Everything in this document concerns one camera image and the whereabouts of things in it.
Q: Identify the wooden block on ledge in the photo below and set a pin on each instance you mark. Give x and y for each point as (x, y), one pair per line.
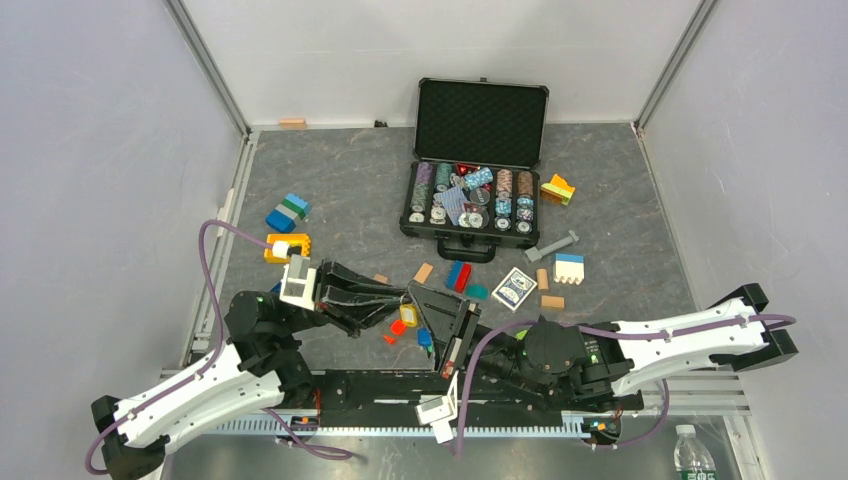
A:
(292, 123)

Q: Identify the blue white brick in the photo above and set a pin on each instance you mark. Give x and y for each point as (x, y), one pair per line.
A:
(569, 268)

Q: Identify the blue grey green brick stack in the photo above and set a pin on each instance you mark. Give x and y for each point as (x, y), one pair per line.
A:
(288, 214)

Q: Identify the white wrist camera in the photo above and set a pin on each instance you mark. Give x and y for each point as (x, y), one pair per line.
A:
(437, 413)
(297, 286)

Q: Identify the orange wooden block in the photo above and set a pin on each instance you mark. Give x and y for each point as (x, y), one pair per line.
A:
(552, 302)

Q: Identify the yellow window brick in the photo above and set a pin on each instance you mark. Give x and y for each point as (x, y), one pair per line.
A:
(283, 246)

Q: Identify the blue key tag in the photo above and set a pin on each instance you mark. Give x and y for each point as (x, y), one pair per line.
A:
(424, 339)

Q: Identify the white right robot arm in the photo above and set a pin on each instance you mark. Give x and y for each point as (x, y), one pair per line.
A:
(582, 363)

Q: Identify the blue playing card box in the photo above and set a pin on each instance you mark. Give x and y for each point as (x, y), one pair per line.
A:
(514, 289)

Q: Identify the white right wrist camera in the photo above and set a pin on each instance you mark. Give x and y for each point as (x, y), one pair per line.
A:
(437, 413)

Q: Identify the yellow orange brick pile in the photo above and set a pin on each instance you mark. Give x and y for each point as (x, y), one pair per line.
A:
(557, 190)

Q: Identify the teal flat piece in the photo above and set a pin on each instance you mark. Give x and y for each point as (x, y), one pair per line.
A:
(477, 291)

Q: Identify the orange flat block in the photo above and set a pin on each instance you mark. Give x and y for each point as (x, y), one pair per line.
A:
(423, 273)

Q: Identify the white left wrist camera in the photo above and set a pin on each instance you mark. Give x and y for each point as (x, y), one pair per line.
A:
(297, 286)

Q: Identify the blue red brick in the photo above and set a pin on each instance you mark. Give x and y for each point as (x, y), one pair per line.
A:
(458, 276)

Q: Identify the yellow key tag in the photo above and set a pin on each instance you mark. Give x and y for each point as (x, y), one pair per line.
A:
(408, 315)

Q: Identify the black poker chip case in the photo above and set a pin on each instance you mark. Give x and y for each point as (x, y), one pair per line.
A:
(473, 186)

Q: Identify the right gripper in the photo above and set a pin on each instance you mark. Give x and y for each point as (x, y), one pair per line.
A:
(453, 320)

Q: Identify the plastic water bottle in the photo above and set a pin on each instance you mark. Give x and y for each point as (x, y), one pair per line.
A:
(692, 459)

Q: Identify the grey plastic bolt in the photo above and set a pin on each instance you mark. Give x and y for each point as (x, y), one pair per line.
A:
(536, 253)

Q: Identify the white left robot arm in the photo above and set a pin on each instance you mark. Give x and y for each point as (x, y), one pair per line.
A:
(256, 365)

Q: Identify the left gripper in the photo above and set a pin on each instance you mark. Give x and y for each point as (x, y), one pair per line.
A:
(339, 294)

